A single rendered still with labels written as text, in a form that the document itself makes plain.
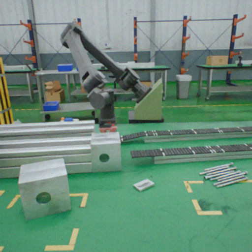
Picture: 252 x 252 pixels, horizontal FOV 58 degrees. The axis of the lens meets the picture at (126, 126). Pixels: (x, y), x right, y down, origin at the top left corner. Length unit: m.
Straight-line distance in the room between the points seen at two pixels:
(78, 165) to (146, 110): 0.62
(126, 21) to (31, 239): 8.06
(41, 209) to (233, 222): 0.42
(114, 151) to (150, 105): 0.57
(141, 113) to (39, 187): 0.80
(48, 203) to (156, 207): 0.25
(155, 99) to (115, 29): 7.26
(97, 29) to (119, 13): 0.92
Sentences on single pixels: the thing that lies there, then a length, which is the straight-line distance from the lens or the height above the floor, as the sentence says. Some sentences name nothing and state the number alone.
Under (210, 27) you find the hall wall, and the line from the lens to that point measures 8.85.
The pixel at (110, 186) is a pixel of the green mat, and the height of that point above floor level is 0.78.
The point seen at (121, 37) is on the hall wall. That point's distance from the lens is 8.32.
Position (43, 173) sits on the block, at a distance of 0.55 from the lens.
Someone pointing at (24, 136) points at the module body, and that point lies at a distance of 0.92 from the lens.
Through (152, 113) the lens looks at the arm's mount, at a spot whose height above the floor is 0.82.
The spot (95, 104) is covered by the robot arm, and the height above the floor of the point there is 0.96.
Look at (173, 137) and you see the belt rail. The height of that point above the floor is 0.79.
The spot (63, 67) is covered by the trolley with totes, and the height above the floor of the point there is 0.92.
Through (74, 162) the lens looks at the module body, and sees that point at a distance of 0.70.
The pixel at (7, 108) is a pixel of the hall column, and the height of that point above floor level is 0.32.
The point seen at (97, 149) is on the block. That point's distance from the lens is 0.68.
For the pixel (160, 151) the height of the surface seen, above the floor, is 0.81.
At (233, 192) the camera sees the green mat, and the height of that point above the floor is 0.78.
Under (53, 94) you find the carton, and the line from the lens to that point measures 5.80.
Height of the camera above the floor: 1.13
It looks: 18 degrees down
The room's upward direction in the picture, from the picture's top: 1 degrees counter-clockwise
